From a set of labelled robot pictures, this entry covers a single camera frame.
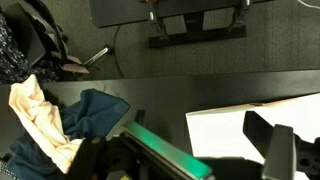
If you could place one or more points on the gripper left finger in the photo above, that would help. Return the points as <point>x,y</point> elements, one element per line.
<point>166,153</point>

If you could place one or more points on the brown cardboard scrap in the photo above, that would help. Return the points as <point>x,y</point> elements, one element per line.
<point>75,67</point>

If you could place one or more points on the dark blue cloth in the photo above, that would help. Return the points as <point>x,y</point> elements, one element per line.
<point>96,113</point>

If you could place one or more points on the dark floral garment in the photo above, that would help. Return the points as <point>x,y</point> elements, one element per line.
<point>10,56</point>

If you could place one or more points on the peach cloth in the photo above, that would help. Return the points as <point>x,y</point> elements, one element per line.
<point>36,116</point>

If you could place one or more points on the black office chair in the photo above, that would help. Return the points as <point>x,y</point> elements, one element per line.
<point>26,36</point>

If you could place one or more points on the open white book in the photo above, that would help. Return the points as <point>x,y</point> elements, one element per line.
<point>220,133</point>

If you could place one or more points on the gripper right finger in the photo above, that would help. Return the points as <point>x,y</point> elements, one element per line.
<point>280,153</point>

